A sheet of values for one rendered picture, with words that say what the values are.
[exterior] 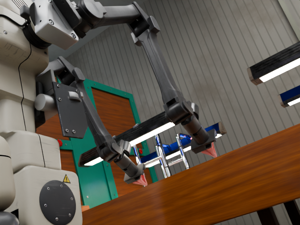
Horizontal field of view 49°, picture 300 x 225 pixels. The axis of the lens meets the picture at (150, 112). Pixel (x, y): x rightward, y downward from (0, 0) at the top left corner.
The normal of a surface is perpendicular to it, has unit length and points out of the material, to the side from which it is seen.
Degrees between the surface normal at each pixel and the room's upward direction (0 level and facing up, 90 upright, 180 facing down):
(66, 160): 90
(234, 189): 90
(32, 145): 90
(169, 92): 89
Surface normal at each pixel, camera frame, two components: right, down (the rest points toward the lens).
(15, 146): -0.57, -0.28
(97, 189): 0.79, -0.42
